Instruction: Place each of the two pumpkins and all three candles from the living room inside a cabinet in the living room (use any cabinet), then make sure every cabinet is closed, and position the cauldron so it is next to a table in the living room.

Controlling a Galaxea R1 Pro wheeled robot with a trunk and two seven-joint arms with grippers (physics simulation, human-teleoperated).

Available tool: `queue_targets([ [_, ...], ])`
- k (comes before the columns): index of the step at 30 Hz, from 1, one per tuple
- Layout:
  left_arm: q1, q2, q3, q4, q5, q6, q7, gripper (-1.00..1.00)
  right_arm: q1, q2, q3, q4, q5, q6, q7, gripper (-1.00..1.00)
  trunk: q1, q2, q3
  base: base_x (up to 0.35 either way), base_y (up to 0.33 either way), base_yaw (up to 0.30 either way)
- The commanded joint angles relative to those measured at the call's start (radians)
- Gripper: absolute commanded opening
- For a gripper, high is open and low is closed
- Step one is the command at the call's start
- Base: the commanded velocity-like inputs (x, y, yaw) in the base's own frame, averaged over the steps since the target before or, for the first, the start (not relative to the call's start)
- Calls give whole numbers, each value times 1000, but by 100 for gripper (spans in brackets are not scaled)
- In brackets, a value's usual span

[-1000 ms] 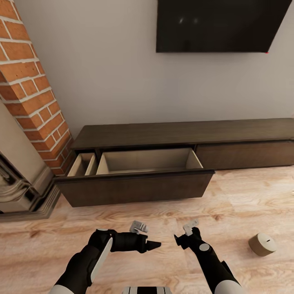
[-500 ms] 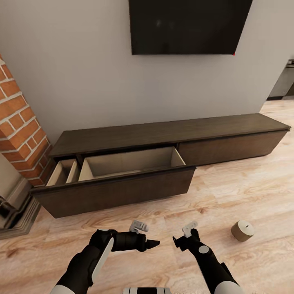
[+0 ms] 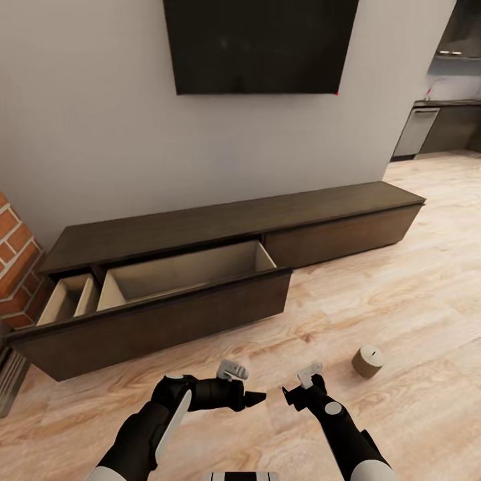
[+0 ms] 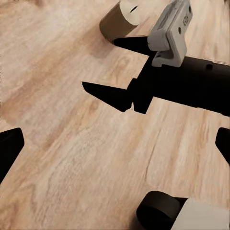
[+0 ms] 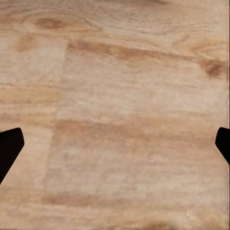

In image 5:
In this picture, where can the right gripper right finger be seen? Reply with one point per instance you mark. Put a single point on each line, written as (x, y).
(223, 142)

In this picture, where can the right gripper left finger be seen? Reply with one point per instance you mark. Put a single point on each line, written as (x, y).
(11, 143)

